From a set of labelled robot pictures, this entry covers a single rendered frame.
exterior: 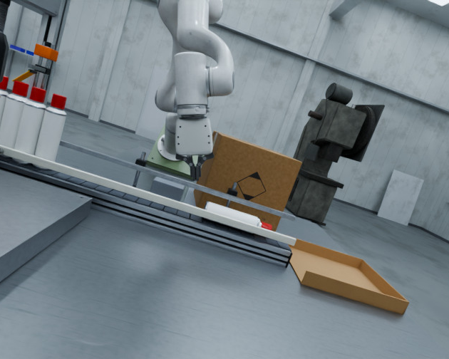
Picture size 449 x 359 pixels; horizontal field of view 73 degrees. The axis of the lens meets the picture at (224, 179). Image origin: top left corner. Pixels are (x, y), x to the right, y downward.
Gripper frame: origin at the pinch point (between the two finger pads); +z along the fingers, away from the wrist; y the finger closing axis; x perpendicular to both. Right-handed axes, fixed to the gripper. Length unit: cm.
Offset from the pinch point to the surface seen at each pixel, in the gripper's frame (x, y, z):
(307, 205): -454, -177, 146
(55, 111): 1.6, 35.7, -17.9
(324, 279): 13.0, -32.9, 27.3
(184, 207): 4.0, 3.2, 8.9
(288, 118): -883, -248, -13
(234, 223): 4.1, -10.4, 13.9
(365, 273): -8, -55, 38
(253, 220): 1.7, -15.9, 14.2
